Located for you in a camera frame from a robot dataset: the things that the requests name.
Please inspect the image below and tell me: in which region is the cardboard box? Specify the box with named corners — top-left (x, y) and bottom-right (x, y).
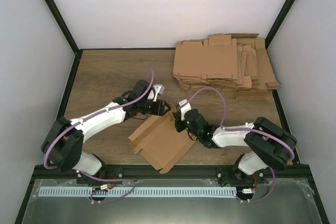
top-left (129, 104), bottom-right (196, 174)

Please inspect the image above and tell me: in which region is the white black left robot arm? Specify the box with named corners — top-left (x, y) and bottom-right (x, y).
top-left (41, 80), bottom-right (171, 184)

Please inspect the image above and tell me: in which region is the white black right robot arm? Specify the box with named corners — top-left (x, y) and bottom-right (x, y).
top-left (173, 109), bottom-right (297, 184)

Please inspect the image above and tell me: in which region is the stack of flat cardboard blanks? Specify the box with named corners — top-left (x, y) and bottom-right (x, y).
top-left (173, 34), bottom-right (280, 100)

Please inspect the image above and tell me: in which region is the grey metal front plate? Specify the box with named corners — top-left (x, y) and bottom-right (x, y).
top-left (22, 179), bottom-right (322, 223)

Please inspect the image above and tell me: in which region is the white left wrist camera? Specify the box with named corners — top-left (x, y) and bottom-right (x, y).
top-left (148, 84), bottom-right (165, 102)

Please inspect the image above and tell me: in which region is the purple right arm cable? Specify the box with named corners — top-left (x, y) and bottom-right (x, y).
top-left (187, 87), bottom-right (295, 204)

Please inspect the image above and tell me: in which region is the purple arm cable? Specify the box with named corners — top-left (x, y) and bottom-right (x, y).
top-left (43, 68), bottom-right (137, 205)
top-left (187, 87), bottom-right (295, 204)

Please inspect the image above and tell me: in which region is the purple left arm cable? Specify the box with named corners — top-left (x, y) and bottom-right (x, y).
top-left (43, 68), bottom-right (137, 205)

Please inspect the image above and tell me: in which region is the light blue slotted cable duct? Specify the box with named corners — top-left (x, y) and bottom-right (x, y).
top-left (38, 186), bottom-right (237, 198)

